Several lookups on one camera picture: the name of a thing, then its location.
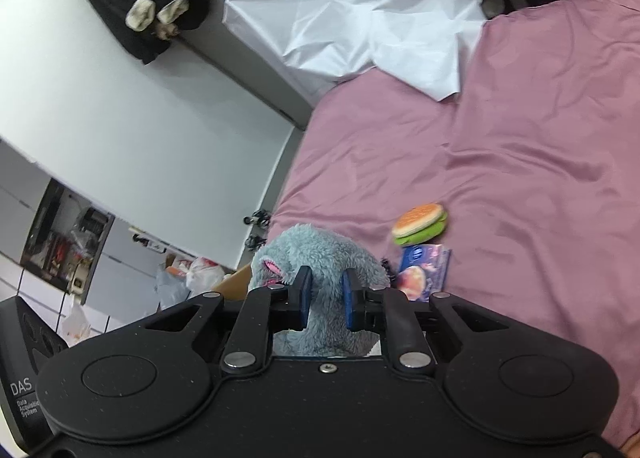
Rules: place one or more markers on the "grey sneaker pair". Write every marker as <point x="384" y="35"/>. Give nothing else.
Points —
<point x="258" y="222"/>

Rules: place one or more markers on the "plush hamburger toy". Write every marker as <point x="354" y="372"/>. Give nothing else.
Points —
<point x="420" y="224"/>

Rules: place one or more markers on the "blue tissue pack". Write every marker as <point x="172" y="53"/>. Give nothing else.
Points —
<point x="423" y="270"/>

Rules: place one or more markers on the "white plastic bag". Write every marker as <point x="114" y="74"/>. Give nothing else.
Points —
<point x="181" y="280"/>

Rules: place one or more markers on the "grey door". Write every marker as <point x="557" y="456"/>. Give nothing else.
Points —
<point x="228" y="41"/>

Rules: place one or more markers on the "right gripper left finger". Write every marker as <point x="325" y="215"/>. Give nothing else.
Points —
<point x="265" y="312"/>

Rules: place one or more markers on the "cardboard box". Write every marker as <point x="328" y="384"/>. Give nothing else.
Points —
<point x="235" y="287"/>

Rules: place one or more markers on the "pink bed sheet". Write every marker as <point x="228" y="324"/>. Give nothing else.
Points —
<point x="536" y="163"/>

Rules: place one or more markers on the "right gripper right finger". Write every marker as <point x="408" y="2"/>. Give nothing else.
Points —
<point x="388" y="313"/>

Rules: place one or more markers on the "grey fluffy plush toy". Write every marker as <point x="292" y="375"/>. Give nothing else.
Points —
<point x="328" y="255"/>

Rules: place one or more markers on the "white crumpled sheet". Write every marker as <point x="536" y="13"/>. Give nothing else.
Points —
<point x="322" y="43"/>

